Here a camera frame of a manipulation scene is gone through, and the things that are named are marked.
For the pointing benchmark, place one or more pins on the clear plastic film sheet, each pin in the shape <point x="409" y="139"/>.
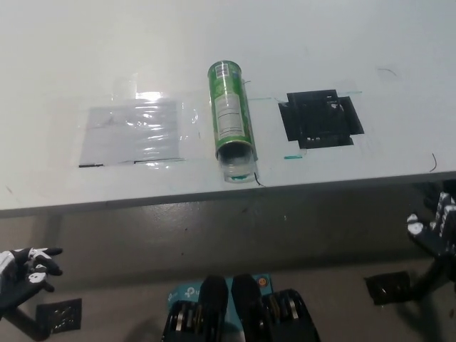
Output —
<point x="187" y="117"/>

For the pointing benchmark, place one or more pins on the clear plastic chips tray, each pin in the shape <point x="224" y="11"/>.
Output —
<point x="237" y="167"/>

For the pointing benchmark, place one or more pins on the green chips can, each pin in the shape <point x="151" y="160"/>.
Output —
<point x="228" y="107"/>

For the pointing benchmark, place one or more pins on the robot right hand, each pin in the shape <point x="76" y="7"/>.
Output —
<point x="440" y="237"/>

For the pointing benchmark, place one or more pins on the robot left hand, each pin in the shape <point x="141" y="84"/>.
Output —
<point x="16" y="281"/>

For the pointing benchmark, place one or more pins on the black tape square patch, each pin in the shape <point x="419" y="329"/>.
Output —
<point x="318" y="119"/>

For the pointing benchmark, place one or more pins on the black table leg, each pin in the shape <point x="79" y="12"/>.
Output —
<point x="431" y="276"/>
<point x="33" y="326"/>

